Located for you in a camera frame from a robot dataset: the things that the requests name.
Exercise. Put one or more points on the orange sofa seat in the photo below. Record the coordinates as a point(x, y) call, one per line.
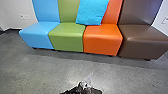
point(102, 39)

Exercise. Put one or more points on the black trash bag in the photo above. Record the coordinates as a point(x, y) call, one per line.
point(81, 90)

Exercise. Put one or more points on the brown sofa seat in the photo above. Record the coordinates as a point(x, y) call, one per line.
point(143, 41)

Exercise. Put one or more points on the blue sofa seat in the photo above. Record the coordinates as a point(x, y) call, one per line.
point(40, 33)

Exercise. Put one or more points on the white double wall outlet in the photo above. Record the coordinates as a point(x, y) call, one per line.
point(165, 20)

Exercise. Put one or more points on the green sofa seat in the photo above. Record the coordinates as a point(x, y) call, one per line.
point(68, 36)

